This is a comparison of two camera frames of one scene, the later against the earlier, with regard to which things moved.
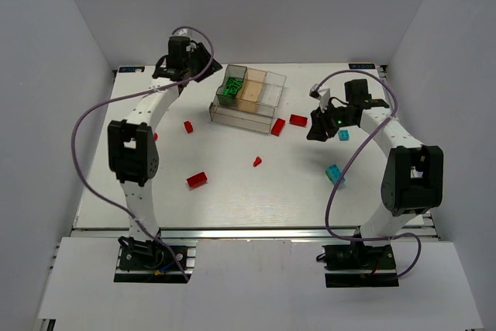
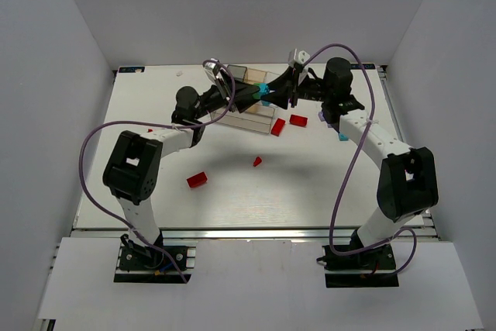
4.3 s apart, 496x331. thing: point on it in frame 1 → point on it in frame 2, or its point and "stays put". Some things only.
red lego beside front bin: (277, 127) stays put
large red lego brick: (197, 180) stays put
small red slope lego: (257, 161) stays put
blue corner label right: (361, 66) stays put
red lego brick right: (298, 120) stays put
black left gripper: (205, 63) → (226, 91)
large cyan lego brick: (333, 172) → (264, 89)
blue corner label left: (129, 69) stays put
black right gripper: (325, 121) → (293, 88)
